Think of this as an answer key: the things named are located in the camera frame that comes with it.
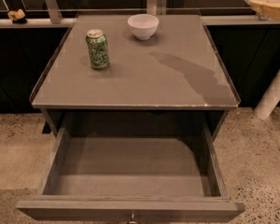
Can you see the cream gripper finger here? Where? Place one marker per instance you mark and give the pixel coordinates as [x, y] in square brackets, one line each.
[268, 9]

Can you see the grey cabinet with top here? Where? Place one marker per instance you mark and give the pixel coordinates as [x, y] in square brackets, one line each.
[176, 69]

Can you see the open grey top drawer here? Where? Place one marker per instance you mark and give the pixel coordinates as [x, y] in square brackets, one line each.
[159, 179]

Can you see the metal drawer knob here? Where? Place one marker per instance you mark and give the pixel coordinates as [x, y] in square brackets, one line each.
[132, 220]

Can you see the white ceramic bowl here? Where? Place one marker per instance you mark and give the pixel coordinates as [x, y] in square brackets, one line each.
[143, 26]

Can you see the green soda can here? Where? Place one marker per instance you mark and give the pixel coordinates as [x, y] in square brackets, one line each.
[98, 48]

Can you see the small yellow black object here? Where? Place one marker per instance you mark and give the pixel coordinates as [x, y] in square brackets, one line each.
[17, 16]

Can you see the white cylindrical post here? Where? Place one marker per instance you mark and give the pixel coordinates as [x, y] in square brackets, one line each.
[270, 99]

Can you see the metal railing frame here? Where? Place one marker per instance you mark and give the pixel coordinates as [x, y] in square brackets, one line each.
[58, 10]

